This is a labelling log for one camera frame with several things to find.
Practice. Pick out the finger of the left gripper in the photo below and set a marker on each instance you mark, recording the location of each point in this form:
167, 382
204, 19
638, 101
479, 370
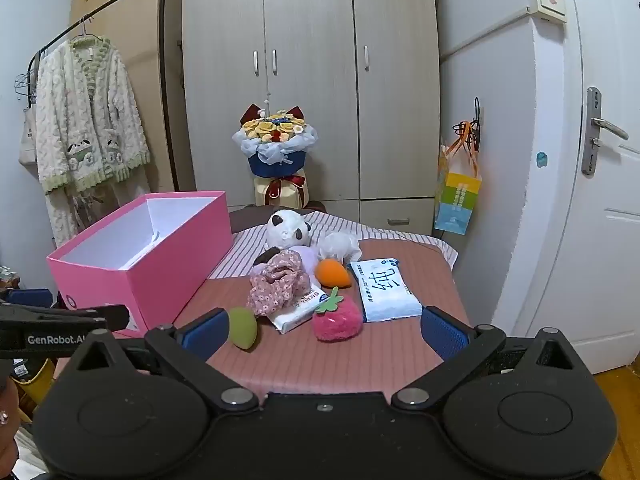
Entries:
114, 317

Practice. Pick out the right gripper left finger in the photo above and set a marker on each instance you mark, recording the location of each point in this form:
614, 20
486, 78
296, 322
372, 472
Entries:
183, 354

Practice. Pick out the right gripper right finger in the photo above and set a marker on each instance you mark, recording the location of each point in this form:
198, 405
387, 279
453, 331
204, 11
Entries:
465, 351

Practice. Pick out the green egg sponge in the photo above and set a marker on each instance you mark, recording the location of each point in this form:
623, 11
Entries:
243, 328

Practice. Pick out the large blue-white wipes pack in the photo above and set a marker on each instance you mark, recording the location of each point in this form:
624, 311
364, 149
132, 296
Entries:
384, 294

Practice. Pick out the pink floral scrunchie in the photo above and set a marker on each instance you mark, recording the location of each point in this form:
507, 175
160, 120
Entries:
281, 283

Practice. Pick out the pink strawberry plush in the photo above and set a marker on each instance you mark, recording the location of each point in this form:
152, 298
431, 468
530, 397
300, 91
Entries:
336, 318

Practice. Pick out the small white wipes pack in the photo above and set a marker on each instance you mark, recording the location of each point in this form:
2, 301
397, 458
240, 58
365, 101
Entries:
288, 318

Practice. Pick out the orange egg sponge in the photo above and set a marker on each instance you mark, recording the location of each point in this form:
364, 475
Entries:
331, 273

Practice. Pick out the purple plush toy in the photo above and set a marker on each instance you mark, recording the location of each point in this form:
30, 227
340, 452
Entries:
307, 254

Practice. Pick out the white panda plush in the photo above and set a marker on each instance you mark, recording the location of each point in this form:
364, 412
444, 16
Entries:
284, 229

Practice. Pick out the white mesh bath pouf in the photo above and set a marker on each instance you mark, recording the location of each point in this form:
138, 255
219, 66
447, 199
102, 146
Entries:
340, 246

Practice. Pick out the person's left hand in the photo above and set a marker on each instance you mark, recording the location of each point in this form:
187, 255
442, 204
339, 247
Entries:
10, 424

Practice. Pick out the pink cardboard box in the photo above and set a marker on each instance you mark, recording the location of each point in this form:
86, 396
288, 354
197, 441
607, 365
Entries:
150, 255

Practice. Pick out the striped pink bed cover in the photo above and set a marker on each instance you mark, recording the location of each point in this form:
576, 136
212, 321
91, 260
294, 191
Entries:
384, 356

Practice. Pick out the white door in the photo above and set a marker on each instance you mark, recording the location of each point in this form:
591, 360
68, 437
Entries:
592, 291

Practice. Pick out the colourful paper gift bag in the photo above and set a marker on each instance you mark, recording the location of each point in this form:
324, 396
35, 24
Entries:
459, 181

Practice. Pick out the cream knitted cardigan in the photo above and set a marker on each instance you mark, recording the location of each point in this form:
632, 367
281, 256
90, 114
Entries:
89, 138

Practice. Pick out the flower bouquet blue wrap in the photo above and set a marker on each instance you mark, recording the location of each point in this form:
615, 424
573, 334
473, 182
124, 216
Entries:
276, 147

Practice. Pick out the grey wardrobe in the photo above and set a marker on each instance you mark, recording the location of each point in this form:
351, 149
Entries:
365, 73

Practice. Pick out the black clothes rack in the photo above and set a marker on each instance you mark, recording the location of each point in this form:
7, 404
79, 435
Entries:
160, 14

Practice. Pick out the black wall hook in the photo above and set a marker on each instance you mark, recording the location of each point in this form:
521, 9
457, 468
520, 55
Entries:
476, 125

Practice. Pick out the metal door handle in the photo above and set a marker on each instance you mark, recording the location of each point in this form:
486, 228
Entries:
594, 123

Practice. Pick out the white wall switch box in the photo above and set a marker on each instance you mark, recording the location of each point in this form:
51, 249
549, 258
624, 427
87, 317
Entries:
553, 11

